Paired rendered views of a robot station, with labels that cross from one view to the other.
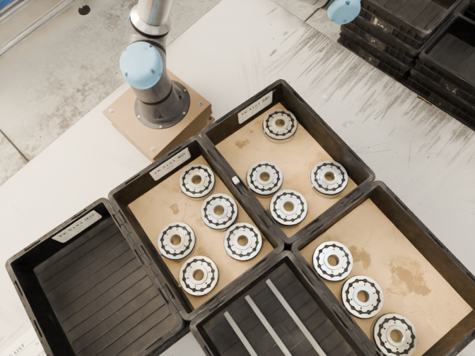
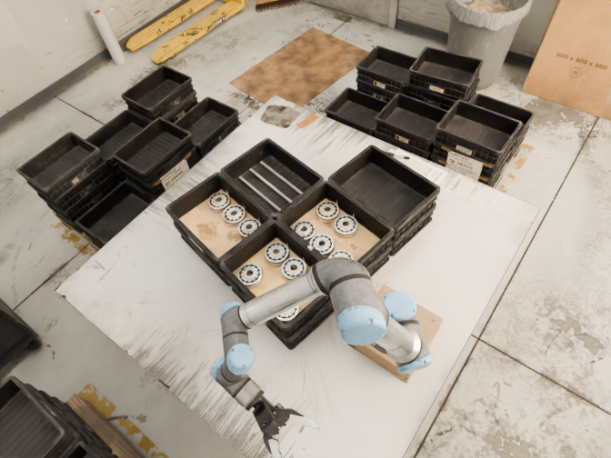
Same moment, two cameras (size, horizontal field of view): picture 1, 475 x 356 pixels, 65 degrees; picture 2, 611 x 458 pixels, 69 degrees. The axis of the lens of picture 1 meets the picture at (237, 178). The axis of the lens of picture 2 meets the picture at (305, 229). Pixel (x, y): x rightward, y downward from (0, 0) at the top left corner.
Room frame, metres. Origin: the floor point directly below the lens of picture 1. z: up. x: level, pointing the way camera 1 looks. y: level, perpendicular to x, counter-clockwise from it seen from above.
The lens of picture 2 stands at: (1.29, -0.17, 2.40)
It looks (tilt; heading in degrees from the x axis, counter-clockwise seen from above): 54 degrees down; 170
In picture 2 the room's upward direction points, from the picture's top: 8 degrees counter-clockwise
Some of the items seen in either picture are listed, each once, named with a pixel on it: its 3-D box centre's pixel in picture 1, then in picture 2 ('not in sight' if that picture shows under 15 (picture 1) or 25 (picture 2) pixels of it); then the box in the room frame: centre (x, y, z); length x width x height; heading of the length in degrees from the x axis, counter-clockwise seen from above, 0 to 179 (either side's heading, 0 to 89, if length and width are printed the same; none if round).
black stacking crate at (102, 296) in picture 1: (100, 294); (382, 193); (0.14, 0.40, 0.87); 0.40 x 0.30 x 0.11; 27
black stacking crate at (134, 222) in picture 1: (196, 225); (334, 233); (0.28, 0.13, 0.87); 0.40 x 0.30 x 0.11; 27
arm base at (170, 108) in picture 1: (157, 95); not in sight; (0.73, 0.20, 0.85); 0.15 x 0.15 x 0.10
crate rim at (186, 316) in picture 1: (193, 220); (334, 225); (0.28, 0.13, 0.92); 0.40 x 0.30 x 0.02; 27
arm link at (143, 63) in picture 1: (145, 70); (397, 313); (0.73, 0.21, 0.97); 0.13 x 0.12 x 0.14; 175
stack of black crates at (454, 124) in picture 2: not in sight; (470, 153); (-0.34, 1.21, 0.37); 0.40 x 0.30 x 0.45; 37
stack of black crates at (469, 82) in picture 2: not in sight; (440, 94); (-0.91, 1.29, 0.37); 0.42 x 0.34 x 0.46; 37
